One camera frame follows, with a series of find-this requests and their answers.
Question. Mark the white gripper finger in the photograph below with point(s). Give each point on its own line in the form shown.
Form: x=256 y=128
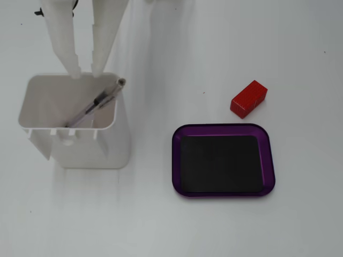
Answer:
x=105 y=34
x=63 y=40

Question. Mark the clear black-grip gel pen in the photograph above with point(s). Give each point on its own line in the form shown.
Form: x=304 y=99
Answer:
x=99 y=103

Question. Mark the white plastic pen holder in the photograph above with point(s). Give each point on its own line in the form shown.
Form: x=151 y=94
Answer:
x=80 y=150

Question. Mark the red rectangular block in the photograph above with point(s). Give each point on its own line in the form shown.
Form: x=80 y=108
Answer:
x=247 y=98

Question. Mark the black tray liner pad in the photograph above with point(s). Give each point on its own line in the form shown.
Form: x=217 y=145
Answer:
x=221 y=163

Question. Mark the purple metal tray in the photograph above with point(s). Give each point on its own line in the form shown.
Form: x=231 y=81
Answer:
x=268 y=160

